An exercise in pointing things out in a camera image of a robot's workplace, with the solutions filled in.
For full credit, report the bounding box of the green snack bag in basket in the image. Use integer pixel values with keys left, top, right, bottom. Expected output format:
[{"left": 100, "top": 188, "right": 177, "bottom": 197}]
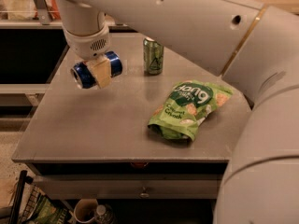
[{"left": 24, "top": 195, "right": 68, "bottom": 224}]

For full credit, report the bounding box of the paper cup below table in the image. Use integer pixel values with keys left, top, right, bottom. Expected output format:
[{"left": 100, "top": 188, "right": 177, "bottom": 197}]
[{"left": 74, "top": 199, "right": 98, "bottom": 224}]

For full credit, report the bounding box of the green chip bag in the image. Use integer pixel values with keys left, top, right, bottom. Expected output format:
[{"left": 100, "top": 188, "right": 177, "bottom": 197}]
[{"left": 148, "top": 80, "right": 233, "bottom": 141}]

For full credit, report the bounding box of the blue pepsi can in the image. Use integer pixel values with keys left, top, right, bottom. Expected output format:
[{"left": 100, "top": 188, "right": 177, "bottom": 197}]
[{"left": 70, "top": 51, "right": 122, "bottom": 89}]

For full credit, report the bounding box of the grey table drawer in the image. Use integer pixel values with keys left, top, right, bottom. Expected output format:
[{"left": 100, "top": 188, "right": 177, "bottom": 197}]
[{"left": 34, "top": 175, "right": 221, "bottom": 200}]

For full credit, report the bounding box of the black wire basket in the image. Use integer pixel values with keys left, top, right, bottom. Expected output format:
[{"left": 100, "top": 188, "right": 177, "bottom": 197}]
[{"left": 18, "top": 186, "right": 40, "bottom": 224}]

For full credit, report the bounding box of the plastic bottle below table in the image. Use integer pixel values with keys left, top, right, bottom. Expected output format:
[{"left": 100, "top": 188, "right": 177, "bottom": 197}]
[{"left": 94, "top": 204, "right": 117, "bottom": 224}]

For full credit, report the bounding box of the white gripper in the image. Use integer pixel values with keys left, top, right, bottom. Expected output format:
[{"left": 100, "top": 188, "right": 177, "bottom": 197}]
[{"left": 64, "top": 24, "right": 111, "bottom": 89}]

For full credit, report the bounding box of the green soda can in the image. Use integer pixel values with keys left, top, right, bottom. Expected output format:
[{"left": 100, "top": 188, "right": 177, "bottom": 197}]
[{"left": 143, "top": 37, "right": 164, "bottom": 75}]

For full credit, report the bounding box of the orange white bag behind glass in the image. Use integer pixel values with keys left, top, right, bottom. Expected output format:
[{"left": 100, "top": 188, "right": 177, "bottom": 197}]
[{"left": 7, "top": 0, "right": 62, "bottom": 21}]

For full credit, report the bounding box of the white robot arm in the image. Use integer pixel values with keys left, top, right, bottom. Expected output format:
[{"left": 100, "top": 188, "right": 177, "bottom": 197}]
[{"left": 57, "top": 0, "right": 299, "bottom": 224}]

